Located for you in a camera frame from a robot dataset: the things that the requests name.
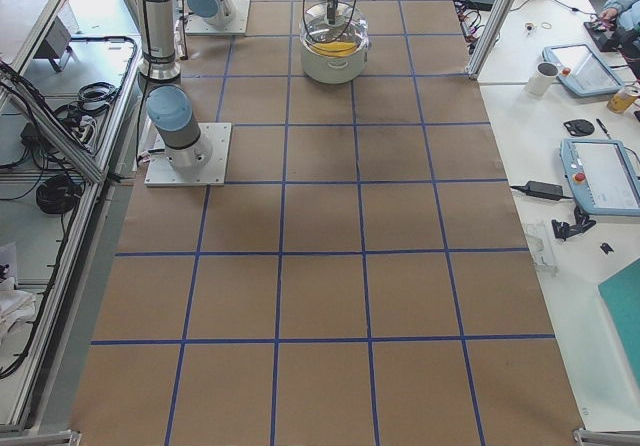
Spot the glass pot lid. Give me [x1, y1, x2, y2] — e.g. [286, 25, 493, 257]
[300, 2, 370, 56]

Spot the pale green steel pot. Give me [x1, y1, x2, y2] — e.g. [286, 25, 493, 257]
[298, 1, 374, 85]

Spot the white paper cup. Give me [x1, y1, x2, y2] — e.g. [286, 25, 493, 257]
[524, 61, 559, 97]

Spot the blue teach pendant upper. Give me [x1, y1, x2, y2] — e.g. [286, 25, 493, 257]
[542, 43, 625, 97]

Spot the blue teach pendant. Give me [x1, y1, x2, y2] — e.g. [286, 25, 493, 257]
[542, 43, 625, 97]
[559, 138, 639, 217]

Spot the black round disc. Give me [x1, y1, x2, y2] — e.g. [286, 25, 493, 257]
[563, 119, 595, 137]

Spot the black pen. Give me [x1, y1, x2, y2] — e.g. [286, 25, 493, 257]
[596, 118, 612, 140]

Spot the black power brick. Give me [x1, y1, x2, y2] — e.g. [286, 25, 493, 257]
[524, 180, 565, 201]

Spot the yellow drink can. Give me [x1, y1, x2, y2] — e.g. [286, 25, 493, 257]
[606, 85, 640, 114]

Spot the grey electronics box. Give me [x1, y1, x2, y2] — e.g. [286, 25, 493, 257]
[34, 17, 73, 73]

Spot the brown paper table mat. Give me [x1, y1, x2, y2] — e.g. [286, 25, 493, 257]
[70, 0, 581, 445]

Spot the blue teach pendant lower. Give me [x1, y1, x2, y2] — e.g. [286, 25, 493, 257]
[559, 138, 639, 217]

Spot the clear plastic holder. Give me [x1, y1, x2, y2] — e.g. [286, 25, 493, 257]
[522, 221, 559, 277]

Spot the teal cutting mat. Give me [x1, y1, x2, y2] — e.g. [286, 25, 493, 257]
[598, 260, 639, 385]

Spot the aluminium frame post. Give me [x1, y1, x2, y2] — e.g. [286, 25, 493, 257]
[466, 0, 514, 80]

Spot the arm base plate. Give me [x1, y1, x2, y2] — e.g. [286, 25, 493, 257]
[186, 0, 251, 36]
[144, 123, 232, 187]

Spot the black plastic bracket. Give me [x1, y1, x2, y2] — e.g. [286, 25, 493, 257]
[550, 206, 597, 241]

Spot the aluminium frame rail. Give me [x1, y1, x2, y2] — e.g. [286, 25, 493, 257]
[1, 61, 106, 183]

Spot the coiled black cable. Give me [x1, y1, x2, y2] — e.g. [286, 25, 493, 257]
[35, 173, 84, 216]

